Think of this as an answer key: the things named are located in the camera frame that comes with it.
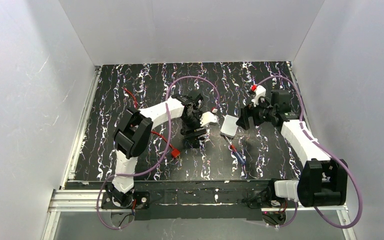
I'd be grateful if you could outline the purple cable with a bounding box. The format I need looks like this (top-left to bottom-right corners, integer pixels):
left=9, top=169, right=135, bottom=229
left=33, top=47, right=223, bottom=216
left=254, top=75, right=364, bottom=229
left=95, top=76, right=221, bottom=231

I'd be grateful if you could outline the blue red screwdriver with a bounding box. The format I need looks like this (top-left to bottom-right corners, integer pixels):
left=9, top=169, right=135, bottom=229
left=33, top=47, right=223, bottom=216
left=224, top=136, right=246, bottom=166

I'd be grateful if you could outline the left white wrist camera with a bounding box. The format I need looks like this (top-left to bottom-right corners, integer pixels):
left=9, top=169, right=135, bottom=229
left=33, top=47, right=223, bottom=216
left=199, top=107, right=219, bottom=128

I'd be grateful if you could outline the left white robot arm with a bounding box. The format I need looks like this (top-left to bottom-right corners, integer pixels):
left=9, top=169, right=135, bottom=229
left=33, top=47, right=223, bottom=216
left=104, top=93, right=218, bottom=208

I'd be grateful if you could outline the white rectangular box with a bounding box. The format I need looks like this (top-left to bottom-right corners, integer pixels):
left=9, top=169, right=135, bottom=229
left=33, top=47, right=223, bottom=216
left=220, top=115, right=239, bottom=138

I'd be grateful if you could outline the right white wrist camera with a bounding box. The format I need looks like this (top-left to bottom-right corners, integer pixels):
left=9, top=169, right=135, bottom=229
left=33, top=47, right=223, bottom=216
left=250, top=84, right=266, bottom=107

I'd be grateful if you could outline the red cable tie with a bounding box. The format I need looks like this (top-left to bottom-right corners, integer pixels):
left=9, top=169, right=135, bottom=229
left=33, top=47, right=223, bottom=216
left=123, top=87, right=180, bottom=158

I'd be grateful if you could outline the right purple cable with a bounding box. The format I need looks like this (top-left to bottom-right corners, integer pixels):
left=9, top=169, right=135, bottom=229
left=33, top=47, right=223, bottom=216
left=254, top=75, right=364, bottom=229

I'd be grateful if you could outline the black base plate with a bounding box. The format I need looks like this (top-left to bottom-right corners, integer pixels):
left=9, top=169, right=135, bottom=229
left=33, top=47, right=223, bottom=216
left=100, top=180, right=294, bottom=226

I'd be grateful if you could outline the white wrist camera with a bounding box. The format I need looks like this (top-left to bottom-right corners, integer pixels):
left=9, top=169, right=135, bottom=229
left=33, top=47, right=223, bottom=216
left=250, top=84, right=266, bottom=107
left=199, top=107, right=219, bottom=128

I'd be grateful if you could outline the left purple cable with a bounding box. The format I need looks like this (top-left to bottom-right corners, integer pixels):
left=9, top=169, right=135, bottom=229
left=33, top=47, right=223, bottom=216
left=95, top=76, right=221, bottom=231

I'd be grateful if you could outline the aluminium frame rail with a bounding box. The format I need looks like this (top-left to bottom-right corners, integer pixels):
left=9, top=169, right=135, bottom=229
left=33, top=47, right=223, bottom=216
left=41, top=66, right=102, bottom=240

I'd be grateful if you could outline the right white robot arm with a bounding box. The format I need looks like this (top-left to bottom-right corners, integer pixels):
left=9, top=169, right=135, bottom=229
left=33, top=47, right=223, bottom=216
left=236, top=85, right=348, bottom=207

